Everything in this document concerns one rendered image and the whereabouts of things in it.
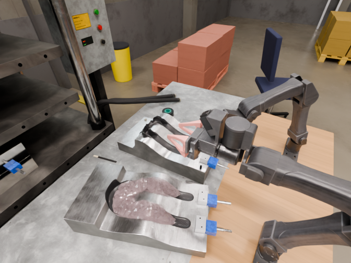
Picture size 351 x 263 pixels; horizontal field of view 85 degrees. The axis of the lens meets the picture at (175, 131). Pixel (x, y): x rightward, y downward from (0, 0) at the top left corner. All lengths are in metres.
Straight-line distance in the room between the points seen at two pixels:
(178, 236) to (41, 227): 0.54
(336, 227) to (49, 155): 1.23
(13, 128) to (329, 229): 1.17
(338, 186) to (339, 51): 5.04
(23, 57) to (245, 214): 1.13
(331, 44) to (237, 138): 5.04
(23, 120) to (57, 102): 0.18
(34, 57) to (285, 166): 1.03
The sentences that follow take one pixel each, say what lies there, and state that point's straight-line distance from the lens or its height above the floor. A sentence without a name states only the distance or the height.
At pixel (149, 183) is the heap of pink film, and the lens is 0.80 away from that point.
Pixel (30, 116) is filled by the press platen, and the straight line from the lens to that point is 1.14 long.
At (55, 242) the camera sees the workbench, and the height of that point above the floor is 0.80.
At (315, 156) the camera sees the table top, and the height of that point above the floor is 0.80.
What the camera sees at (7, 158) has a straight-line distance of 1.14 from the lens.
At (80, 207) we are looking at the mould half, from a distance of 0.83.
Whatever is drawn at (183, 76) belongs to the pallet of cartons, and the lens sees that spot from 2.93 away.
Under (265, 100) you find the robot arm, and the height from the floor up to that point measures 1.18.
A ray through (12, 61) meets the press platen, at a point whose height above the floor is 1.29.
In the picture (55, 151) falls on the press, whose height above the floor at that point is 0.79.
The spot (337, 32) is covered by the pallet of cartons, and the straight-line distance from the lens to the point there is 5.39.
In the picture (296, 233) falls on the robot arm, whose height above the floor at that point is 1.02.
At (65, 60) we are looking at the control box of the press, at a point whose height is 1.15.
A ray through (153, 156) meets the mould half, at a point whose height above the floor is 0.86.
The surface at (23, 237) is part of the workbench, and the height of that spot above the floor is 0.80.
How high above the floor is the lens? 1.57
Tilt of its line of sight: 40 degrees down
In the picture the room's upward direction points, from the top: straight up
